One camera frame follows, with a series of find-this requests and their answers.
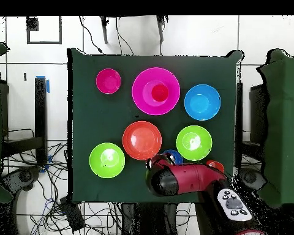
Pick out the dark green tablecloth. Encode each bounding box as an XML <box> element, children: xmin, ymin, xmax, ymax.
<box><xmin>67</xmin><ymin>47</ymin><xmax>244</xmax><ymax>205</ymax></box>

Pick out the small crimson bowl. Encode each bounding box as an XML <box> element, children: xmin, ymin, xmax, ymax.
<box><xmin>96</xmin><ymin>68</ymin><xmax>122</xmax><ymax>95</ymax></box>

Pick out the black power strip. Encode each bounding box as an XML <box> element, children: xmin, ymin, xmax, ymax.
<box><xmin>59</xmin><ymin>196</ymin><xmax>86</xmax><ymax>232</ymax></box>

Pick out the orange bowl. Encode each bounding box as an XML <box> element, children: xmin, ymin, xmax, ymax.
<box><xmin>122</xmin><ymin>121</ymin><xmax>163</xmax><ymax>162</ymax></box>

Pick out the large pink bowl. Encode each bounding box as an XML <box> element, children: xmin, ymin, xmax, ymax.
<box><xmin>131</xmin><ymin>67</ymin><xmax>181</xmax><ymax>116</ymax></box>

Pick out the dark blue bowl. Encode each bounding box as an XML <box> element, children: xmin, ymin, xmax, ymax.
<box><xmin>161</xmin><ymin>149</ymin><xmax>184</xmax><ymax>165</ymax></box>

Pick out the light blue bowl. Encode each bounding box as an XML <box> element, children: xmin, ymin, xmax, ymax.
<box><xmin>184</xmin><ymin>84</ymin><xmax>222</xmax><ymax>121</ymax></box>

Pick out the orange cup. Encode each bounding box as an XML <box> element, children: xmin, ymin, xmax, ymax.
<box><xmin>205</xmin><ymin>160</ymin><xmax>225</xmax><ymax>174</ymax></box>

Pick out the tangle of cables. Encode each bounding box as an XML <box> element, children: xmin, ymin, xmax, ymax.
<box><xmin>2</xmin><ymin>128</ymin><xmax>121</xmax><ymax>235</ymax></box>

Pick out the black cable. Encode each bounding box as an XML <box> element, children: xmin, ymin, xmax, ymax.
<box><xmin>78</xmin><ymin>15</ymin><xmax>105</xmax><ymax>55</ymax></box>

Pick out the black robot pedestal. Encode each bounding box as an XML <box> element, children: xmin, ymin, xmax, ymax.
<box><xmin>121</xmin><ymin>202</ymin><xmax>179</xmax><ymax>235</ymax></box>

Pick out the black metal stand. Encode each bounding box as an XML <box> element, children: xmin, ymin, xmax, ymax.
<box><xmin>1</xmin><ymin>76</ymin><xmax>48</xmax><ymax>166</ymax></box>
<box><xmin>249</xmin><ymin>83</ymin><xmax>266</xmax><ymax>147</ymax></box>

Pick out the grey square frame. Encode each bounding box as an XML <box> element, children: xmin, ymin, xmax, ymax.
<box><xmin>26</xmin><ymin>15</ymin><xmax>62</xmax><ymax>45</ymax></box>

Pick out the green bowl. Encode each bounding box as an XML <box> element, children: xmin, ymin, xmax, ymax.
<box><xmin>89</xmin><ymin>142</ymin><xmax>126</xmax><ymax>179</ymax></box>
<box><xmin>175</xmin><ymin>125</ymin><xmax>213</xmax><ymax>162</ymax></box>

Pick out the red cup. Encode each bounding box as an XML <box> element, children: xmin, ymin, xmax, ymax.
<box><xmin>151</xmin><ymin>84</ymin><xmax>170</xmax><ymax>103</ymax></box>

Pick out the black stand leg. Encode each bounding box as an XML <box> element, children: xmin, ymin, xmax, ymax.
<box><xmin>99</xmin><ymin>15</ymin><xmax>109</xmax><ymax>45</ymax></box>
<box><xmin>156</xmin><ymin>15</ymin><xmax>165</xmax><ymax>42</ymax></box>

